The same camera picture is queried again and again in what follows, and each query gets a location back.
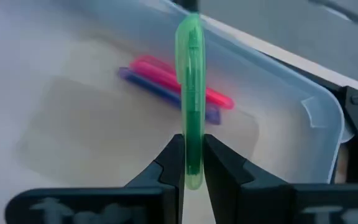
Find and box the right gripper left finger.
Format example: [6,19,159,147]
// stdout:
[4,133,186,224]

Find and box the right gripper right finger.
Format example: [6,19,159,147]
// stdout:
[203,133,358,224]

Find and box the green translucent highlighter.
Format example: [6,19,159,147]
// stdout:
[175,12,206,191]

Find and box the purple translucent highlighter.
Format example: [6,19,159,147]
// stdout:
[117,66,223,126]

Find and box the pink translucent highlighter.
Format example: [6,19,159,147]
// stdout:
[129,55,236,111]

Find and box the clear plastic bin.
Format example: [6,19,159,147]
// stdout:
[0,0,346,194]

